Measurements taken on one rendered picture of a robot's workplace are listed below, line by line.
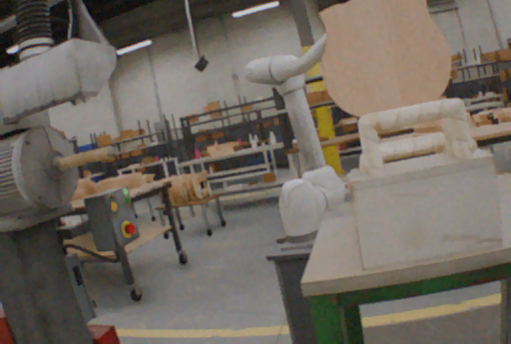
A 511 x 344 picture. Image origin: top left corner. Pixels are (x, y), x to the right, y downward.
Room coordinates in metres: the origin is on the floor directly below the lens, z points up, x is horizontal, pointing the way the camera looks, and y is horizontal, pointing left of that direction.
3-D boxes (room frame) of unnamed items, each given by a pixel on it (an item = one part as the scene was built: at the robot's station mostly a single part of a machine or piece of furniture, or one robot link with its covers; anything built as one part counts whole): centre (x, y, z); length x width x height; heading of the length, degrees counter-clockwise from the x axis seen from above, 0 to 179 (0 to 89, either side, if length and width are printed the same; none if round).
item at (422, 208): (0.72, -0.29, 1.02); 0.27 x 0.15 x 0.17; 75
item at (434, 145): (0.83, -0.33, 1.12); 0.20 x 0.03 x 0.03; 74
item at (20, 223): (1.15, 0.85, 1.11); 0.36 x 0.24 x 0.04; 75
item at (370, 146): (0.70, -0.20, 1.15); 0.03 x 0.03 x 0.09
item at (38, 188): (1.14, 0.79, 1.25); 0.41 x 0.27 x 0.26; 75
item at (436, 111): (0.68, -0.28, 1.20); 0.20 x 0.03 x 0.03; 74
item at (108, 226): (1.35, 0.64, 0.99); 0.24 x 0.21 x 0.26; 75
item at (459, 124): (0.65, -0.36, 1.15); 0.03 x 0.03 x 0.09
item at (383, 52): (1.02, -0.38, 1.39); 0.35 x 0.04 x 0.40; 74
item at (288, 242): (1.68, -0.10, 0.73); 0.22 x 0.18 x 0.06; 67
